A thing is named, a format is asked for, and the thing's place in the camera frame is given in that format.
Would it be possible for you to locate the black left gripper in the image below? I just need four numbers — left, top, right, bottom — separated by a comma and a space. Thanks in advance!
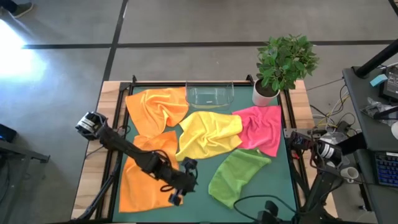
148, 151, 198, 207

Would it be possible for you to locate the orange towel with corner label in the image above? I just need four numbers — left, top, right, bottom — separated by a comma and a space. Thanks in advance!
119, 130, 184, 214

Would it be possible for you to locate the green microfiber towel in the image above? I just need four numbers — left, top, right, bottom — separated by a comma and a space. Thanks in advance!
208, 148, 272, 209

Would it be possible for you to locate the yellow microfiber towel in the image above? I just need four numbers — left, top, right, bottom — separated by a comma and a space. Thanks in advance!
175, 111, 243, 162

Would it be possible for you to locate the orange microfiber towel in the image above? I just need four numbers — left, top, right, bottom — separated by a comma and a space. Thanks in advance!
125, 86, 190, 138

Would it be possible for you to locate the pink microfiber towel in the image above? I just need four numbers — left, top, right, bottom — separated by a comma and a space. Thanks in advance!
232, 105, 282, 158

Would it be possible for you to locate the clear plastic bin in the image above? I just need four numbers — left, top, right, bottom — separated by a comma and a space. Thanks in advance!
185, 81, 234, 110

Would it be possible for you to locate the white mug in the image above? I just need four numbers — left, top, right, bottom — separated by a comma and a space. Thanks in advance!
340, 167, 360, 184

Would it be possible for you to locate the white plant pot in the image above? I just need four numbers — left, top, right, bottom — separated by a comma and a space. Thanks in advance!
252, 79, 280, 108

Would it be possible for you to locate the black flat bar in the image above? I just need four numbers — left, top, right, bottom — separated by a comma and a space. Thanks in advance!
335, 132, 368, 158

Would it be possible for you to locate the backlit black keyboard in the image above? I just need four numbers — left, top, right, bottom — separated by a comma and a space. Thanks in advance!
374, 151, 398, 187

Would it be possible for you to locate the dark grey side desk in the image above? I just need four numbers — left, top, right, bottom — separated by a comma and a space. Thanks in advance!
341, 65, 398, 224

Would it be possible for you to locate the clear plastic bag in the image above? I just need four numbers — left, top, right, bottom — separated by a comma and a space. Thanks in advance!
360, 96, 393, 121

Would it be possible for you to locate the green leafy plant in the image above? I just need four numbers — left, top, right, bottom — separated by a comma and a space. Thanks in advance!
256, 34, 320, 93

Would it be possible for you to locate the grey metal cart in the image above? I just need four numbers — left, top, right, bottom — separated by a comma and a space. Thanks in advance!
0, 139, 50, 224

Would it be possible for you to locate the blue sticky note pad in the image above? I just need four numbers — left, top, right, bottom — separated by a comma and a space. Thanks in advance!
369, 73, 389, 87

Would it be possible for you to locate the black desktop device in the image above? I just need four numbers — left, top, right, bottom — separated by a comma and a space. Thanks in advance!
379, 65, 398, 102

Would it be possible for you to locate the black box with blue light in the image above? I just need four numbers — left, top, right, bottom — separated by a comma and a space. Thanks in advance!
0, 123, 18, 144

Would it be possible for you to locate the black round pole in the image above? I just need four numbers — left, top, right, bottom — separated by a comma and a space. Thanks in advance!
354, 39, 398, 79

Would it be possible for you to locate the person's shoe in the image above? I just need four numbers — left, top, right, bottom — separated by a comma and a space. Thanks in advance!
11, 2, 34, 19

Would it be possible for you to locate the person's leg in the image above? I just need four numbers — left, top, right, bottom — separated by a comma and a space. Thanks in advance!
0, 0, 18, 13

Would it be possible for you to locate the black aluminium table frame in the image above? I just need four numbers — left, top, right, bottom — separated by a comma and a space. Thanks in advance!
71, 74, 340, 224

